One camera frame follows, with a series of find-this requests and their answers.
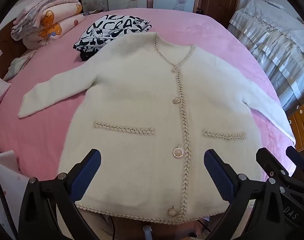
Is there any black and white printed cloth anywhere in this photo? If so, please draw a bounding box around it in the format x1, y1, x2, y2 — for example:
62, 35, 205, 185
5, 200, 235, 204
73, 14, 152, 61

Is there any pink striped folded quilt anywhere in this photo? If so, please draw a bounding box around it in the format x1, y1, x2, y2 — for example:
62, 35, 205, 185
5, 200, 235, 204
12, 0, 80, 40

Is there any brown wooden headboard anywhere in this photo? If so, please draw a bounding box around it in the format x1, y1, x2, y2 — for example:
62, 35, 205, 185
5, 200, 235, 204
0, 20, 24, 80

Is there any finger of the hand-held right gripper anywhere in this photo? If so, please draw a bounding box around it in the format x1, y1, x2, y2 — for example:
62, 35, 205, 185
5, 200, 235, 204
285, 145, 304, 188
256, 147, 294, 189

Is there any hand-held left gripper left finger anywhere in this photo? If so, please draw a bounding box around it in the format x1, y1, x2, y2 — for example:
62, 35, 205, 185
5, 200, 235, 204
18, 149, 102, 240

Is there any white fuzzy buttoned cardigan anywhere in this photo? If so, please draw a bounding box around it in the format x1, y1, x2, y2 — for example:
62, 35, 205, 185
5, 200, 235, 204
18, 32, 296, 227

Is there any bear print folded quilt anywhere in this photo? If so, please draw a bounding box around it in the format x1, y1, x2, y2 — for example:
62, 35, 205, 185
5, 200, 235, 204
23, 1, 86, 50

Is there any pink bed blanket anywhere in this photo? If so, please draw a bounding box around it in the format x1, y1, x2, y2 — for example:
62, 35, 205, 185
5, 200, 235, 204
0, 7, 296, 180

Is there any white crumpled cloth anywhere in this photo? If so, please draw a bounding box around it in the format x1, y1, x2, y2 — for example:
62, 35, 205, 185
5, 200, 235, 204
3, 49, 37, 82

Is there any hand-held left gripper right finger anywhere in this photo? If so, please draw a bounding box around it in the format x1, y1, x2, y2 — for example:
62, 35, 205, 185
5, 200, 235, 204
204, 149, 287, 240

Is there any wooden drawer cabinet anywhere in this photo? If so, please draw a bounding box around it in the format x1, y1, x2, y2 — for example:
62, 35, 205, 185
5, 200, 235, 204
286, 96, 304, 153

